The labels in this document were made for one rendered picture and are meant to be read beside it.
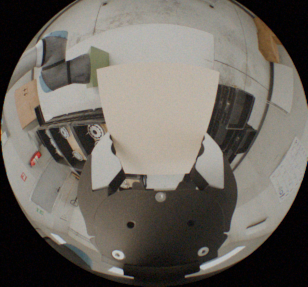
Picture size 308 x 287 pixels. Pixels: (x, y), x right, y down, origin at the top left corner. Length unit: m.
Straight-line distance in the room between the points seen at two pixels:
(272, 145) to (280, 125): 0.50
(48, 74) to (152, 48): 0.47
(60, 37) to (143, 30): 0.39
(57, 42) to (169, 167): 0.49
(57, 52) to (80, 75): 0.15
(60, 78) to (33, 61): 0.16
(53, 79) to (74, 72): 0.10
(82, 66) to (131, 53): 0.25
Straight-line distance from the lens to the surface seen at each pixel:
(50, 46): 0.42
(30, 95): 3.24
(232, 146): 1.47
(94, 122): 0.39
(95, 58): 0.47
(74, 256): 0.23
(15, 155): 3.36
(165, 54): 0.53
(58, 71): 0.45
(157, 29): 0.59
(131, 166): 0.15
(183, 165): 0.15
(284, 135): 2.73
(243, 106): 1.20
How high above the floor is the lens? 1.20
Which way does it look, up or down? 58 degrees down
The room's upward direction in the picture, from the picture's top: 180 degrees clockwise
